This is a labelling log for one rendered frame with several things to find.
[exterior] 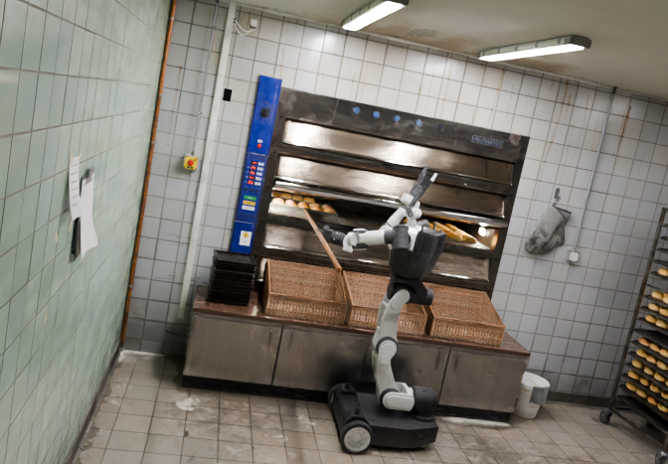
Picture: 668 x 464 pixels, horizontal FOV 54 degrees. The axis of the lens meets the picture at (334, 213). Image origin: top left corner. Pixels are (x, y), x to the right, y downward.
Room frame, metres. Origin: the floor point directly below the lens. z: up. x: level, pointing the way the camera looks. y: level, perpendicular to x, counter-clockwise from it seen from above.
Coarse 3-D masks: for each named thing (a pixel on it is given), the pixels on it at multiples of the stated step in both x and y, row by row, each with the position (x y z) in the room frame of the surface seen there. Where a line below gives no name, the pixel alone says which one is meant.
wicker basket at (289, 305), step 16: (272, 272) 4.67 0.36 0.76; (304, 272) 4.72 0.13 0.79; (320, 272) 4.75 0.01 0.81; (336, 272) 4.78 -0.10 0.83; (272, 288) 4.65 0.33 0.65; (288, 288) 4.67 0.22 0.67; (304, 288) 4.70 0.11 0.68; (320, 288) 4.72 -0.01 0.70; (336, 288) 4.75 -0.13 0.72; (272, 304) 4.45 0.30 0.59; (288, 304) 4.53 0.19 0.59; (304, 304) 4.28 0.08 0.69; (320, 304) 4.30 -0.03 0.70; (336, 304) 4.32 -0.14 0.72; (320, 320) 4.30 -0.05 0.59; (336, 320) 4.32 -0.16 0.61
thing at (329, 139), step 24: (288, 120) 4.74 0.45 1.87; (288, 144) 4.69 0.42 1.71; (312, 144) 4.73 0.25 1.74; (336, 144) 4.78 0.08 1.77; (360, 144) 4.82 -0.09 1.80; (384, 144) 4.87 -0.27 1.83; (408, 144) 4.91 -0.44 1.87; (432, 168) 4.88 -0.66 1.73; (456, 168) 4.95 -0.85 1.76; (480, 168) 5.00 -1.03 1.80; (504, 168) 5.05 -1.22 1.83
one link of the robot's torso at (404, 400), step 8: (400, 384) 4.12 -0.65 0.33; (392, 392) 3.93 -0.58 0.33; (400, 392) 3.95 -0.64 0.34; (408, 392) 3.98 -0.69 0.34; (384, 400) 3.92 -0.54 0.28; (392, 400) 3.92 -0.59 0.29; (400, 400) 3.93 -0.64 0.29; (408, 400) 3.94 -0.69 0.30; (392, 408) 3.93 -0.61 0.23; (400, 408) 3.94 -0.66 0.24; (408, 408) 3.94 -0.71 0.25
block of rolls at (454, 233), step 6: (432, 222) 5.70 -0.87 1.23; (432, 228) 5.32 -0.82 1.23; (438, 228) 5.51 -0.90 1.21; (444, 228) 5.43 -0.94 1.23; (450, 228) 5.62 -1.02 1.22; (456, 228) 5.55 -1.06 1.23; (450, 234) 5.24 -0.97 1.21; (456, 234) 5.17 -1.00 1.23; (462, 234) 5.35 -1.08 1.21; (468, 234) 5.28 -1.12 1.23; (456, 240) 5.15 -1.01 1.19; (468, 240) 5.18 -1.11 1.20; (474, 240) 5.19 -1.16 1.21
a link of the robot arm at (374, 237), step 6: (360, 234) 3.87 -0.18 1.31; (366, 234) 3.85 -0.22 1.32; (372, 234) 3.84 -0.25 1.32; (378, 234) 3.82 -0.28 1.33; (360, 240) 3.86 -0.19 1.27; (366, 240) 3.84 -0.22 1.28; (372, 240) 3.83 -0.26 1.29; (378, 240) 3.82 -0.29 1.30; (384, 240) 3.80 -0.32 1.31; (360, 246) 3.86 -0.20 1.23; (366, 246) 3.86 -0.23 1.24
